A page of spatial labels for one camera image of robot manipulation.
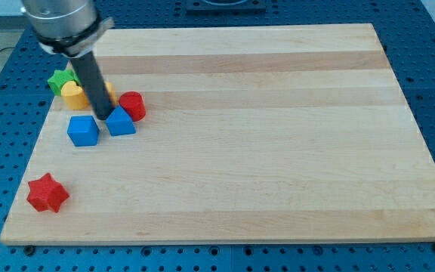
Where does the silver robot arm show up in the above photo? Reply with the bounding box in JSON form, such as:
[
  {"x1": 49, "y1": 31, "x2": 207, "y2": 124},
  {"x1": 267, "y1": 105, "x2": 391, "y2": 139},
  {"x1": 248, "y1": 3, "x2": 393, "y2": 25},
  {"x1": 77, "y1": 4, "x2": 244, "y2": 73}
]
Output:
[{"x1": 21, "y1": 0, "x2": 115, "y2": 120}]

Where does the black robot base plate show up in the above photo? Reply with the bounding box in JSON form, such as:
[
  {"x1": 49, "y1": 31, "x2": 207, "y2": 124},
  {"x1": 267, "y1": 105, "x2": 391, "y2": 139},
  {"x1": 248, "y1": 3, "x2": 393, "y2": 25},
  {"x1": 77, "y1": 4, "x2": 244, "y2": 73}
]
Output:
[{"x1": 183, "y1": 0, "x2": 267, "y2": 14}]

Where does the red cylinder block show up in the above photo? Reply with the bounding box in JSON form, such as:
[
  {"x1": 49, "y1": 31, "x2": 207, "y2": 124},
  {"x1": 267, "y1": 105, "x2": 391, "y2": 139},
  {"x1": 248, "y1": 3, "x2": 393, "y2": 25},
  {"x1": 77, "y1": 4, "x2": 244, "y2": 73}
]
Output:
[{"x1": 119, "y1": 91, "x2": 147, "y2": 122}]

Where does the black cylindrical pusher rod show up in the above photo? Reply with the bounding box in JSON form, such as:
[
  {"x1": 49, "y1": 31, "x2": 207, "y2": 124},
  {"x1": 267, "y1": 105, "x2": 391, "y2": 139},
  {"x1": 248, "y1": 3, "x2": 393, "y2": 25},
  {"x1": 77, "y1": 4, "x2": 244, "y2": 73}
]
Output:
[{"x1": 70, "y1": 52, "x2": 115, "y2": 120}]

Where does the green star block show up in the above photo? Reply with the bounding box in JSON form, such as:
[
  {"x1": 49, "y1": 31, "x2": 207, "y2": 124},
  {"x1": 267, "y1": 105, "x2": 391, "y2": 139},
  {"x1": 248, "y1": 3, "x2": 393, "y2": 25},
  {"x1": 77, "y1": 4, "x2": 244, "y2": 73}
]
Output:
[{"x1": 47, "y1": 70, "x2": 81, "y2": 96}]

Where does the blue cube block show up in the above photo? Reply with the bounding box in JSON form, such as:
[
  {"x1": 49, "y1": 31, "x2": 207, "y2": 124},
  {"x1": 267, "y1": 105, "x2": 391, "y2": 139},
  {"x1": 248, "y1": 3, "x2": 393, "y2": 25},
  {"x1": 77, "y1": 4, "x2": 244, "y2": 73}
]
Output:
[{"x1": 67, "y1": 116, "x2": 99, "y2": 147}]

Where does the yellow heart block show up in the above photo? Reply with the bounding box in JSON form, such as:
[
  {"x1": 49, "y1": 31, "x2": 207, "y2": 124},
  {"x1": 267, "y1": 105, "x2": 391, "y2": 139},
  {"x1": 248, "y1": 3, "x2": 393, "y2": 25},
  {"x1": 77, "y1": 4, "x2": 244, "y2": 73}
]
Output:
[{"x1": 60, "y1": 81, "x2": 90, "y2": 110}]

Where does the blue triangular block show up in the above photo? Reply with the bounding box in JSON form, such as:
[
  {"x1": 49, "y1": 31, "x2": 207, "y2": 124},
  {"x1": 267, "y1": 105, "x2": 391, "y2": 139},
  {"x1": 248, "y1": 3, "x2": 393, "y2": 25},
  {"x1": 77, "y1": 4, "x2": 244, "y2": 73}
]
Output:
[{"x1": 105, "y1": 106, "x2": 136, "y2": 137}]

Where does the yellow block behind rod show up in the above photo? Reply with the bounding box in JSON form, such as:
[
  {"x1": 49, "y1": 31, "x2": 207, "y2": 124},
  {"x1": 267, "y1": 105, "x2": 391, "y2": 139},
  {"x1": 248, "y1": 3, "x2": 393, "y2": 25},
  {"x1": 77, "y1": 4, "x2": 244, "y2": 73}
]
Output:
[{"x1": 105, "y1": 82, "x2": 119, "y2": 107}]

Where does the wooden board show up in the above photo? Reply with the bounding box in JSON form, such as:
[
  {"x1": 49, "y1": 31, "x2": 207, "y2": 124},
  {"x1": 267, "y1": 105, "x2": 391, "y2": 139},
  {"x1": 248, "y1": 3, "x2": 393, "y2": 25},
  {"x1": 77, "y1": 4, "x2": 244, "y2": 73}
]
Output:
[{"x1": 0, "y1": 23, "x2": 435, "y2": 246}]

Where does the red star block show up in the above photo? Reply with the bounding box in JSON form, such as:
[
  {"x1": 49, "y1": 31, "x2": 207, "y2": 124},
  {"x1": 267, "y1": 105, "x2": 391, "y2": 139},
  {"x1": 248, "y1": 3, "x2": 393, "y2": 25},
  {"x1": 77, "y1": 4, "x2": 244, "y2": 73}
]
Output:
[{"x1": 26, "y1": 173, "x2": 69, "y2": 213}]

